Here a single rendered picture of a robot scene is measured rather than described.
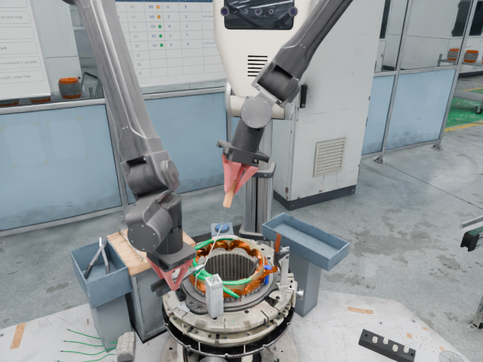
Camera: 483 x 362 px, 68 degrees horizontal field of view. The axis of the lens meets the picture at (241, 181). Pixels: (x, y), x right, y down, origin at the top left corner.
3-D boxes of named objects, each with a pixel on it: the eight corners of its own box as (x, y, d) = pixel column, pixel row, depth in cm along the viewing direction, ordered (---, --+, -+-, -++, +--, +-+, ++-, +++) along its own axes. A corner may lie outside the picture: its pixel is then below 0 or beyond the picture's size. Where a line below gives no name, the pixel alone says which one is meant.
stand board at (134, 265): (130, 276, 95) (129, 268, 94) (107, 242, 109) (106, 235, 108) (196, 248, 106) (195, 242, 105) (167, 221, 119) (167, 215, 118)
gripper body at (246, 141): (268, 166, 75) (279, 132, 73) (224, 155, 70) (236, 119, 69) (255, 157, 80) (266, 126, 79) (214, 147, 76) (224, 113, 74)
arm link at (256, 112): (300, 87, 74) (267, 62, 73) (309, 85, 62) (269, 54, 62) (266, 135, 76) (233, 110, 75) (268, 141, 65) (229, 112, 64)
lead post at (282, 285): (289, 289, 83) (292, 248, 78) (279, 291, 82) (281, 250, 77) (285, 284, 85) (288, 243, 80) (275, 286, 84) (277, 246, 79)
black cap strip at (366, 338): (412, 368, 100) (413, 363, 99) (358, 344, 107) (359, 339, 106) (415, 355, 103) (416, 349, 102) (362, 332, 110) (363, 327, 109)
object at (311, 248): (338, 314, 117) (350, 242, 105) (320, 333, 110) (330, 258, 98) (279, 278, 133) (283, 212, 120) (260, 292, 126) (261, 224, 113)
